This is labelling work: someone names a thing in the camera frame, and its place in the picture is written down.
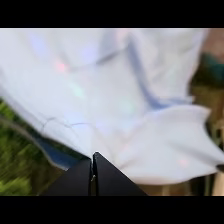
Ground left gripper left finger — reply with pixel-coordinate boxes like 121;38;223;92
45;157;93;197

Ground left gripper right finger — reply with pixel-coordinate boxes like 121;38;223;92
92;151;148;197

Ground white garment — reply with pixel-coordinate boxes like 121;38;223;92
0;28;224;186

